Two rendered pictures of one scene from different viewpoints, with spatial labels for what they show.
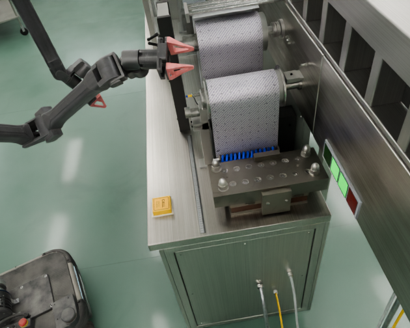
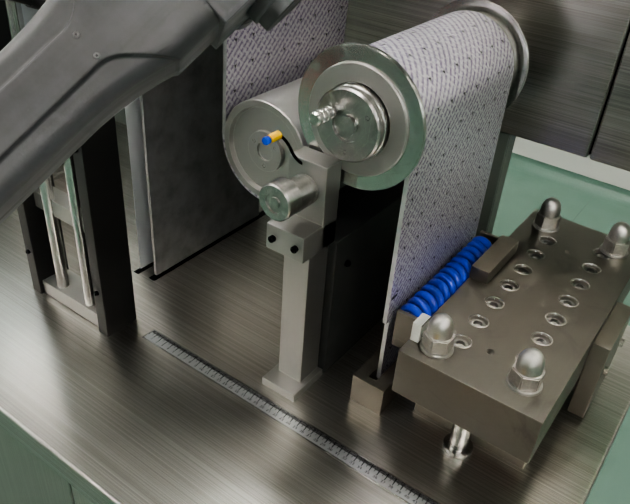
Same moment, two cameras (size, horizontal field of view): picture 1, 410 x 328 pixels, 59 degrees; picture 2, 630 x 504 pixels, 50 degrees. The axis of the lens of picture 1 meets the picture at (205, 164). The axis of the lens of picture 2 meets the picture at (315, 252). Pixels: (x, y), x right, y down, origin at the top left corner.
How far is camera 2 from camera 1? 100 cm
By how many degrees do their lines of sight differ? 43
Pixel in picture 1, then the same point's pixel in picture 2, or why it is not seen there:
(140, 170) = not seen: outside the picture
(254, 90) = (480, 59)
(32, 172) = not seen: outside the picture
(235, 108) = (452, 125)
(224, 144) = (410, 265)
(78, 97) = (22, 152)
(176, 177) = (255, 469)
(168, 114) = (8, 306)
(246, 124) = (455, 180)
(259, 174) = (541, 306)
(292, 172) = (585, 270)
